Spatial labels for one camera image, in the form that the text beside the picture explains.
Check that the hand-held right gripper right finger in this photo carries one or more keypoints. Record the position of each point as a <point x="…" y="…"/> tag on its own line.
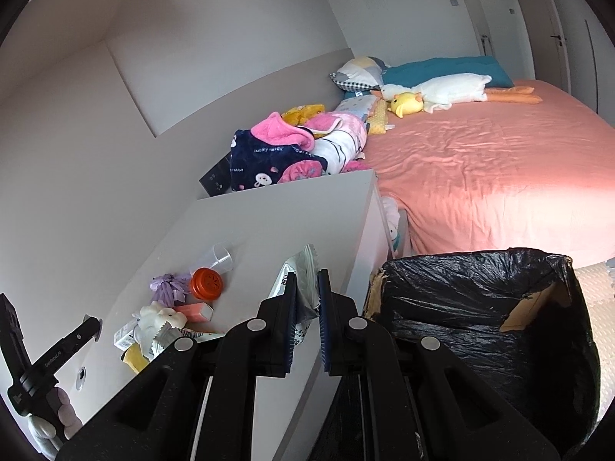
<point x="324" y="321"/>

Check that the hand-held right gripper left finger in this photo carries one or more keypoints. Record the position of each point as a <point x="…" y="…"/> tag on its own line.
<point x="291" y="321"/>

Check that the white snack wrapper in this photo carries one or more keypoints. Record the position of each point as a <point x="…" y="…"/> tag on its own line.
<point x="302" y="293"/>

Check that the white stick packet red print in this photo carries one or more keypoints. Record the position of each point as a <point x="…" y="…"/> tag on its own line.
<point x="204" y="334"/>

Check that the orange round lid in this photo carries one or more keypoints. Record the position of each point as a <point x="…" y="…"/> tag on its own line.
<point x="206" y="284"/>

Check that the yellow wrapper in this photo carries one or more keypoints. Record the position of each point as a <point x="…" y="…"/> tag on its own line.
<point x="134" y="360"/>

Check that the purple paper flower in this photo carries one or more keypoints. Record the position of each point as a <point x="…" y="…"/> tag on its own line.
<point x="166" y="288"/>

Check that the white tissue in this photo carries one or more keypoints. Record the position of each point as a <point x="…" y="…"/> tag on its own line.
<point x="158" y="319"/>

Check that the black-lined cardboard trash bin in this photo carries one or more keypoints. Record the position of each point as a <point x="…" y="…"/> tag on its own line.
<point x="480" y="345"/>

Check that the cardboard box bin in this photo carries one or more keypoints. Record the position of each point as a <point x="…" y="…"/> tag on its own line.
<point x="528" y="309"/>

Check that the person's left hand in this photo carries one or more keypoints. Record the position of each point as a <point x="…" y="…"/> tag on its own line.
<point x="62" y="413"/>

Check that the clear plastic cup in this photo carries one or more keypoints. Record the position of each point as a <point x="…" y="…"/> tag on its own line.
<point x="216" y="259"/>

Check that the pink small box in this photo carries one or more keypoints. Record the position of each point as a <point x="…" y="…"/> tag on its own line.
<point x="192" y="311"/>

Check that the white nightstand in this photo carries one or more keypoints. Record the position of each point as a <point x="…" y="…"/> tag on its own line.
<point x="269" y="211"/>

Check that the white pink plush toy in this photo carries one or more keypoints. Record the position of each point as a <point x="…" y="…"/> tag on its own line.
<point x="391" y="221"/>

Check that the black flat panel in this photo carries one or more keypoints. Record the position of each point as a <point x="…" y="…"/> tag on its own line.
<point x="216" y="180"/>

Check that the navy pink fleece garment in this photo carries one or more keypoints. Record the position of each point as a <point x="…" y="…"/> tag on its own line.
<point x="254" y="153"/>

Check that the white pink cartoon blanket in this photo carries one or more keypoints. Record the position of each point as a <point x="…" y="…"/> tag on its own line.
<point x="336" y="146"/>

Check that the yellow fleece garment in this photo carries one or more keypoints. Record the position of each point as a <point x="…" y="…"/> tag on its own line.
<point x="302" y="114"/>

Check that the yellow dotted long pillow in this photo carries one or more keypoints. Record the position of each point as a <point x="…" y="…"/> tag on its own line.
<point x="379" y="120"/>

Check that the bed with pink sheet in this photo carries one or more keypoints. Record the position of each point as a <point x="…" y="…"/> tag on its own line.
<point x="480" y="168"/>

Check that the light patterned pillow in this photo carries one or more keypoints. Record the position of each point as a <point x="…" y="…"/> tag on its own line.
<point x="355" y="104"/>

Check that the grey headboard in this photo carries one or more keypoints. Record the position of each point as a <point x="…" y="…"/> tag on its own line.
<point x="240" y="101"/>

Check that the yellow duck plush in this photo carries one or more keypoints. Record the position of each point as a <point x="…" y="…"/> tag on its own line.
<point x="406" y="104"/>

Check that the grey yellow patchwork pillow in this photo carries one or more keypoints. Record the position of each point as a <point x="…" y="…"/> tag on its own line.
<point x="358" y="74"/>

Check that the white goose plush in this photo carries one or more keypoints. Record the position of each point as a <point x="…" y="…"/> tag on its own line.
<point x="456" y="87"/>

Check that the teal pillow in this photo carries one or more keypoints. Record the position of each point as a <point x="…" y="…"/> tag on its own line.
<point x="432" y="69"/>

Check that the foam puzzle floor mat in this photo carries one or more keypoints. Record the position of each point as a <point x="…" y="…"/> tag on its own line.
<point x="596" y="278"/>

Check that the white wardrobe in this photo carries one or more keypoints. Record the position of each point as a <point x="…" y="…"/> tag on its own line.
<point x="596" y="48"/>

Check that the white door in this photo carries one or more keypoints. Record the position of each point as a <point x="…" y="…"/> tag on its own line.
<point x="552" y="9"/>

